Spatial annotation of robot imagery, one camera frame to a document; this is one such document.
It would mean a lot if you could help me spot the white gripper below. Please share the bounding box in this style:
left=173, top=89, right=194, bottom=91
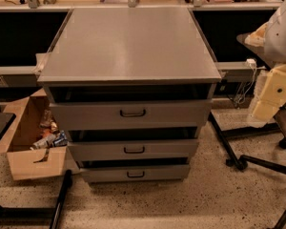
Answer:
left=251, top=64, right=286, bottom=122

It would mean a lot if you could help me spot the grey drawer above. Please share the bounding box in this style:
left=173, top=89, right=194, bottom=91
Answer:
left=68, top=139, right=198, bottom=161
left=81, top=164, right=190, bottom=183
left=50, top=100, right=212, bottom=131

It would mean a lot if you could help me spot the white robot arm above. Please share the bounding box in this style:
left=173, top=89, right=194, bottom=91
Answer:
left=243, top=0, right=286, bottom=128

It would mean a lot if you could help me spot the grey top drawer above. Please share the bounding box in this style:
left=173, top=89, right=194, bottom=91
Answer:
left=50, top=100, right=212, bottom=131

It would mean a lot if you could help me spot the grey bottom drawer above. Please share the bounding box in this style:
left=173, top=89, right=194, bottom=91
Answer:
left=81, top=164, right=190, bottom=183

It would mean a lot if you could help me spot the grey drawer cabinet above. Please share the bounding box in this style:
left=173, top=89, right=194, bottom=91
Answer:
left=38, top=8, right=221, bottom=172

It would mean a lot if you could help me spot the black round side table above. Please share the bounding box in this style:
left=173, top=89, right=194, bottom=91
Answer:
left=209, top=33, right=286, bottom=175

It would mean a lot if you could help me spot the crumpled packaging in box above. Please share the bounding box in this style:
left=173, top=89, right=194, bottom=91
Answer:
left=30, top=109, right=68, bottom=150

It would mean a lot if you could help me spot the brown cardboard box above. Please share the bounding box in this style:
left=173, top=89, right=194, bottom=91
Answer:
left=0, top=90, right=68, bottom=180

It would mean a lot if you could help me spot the white power adapter with cable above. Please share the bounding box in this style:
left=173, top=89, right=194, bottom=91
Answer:
left=234, top=58, right=257, bottom=108

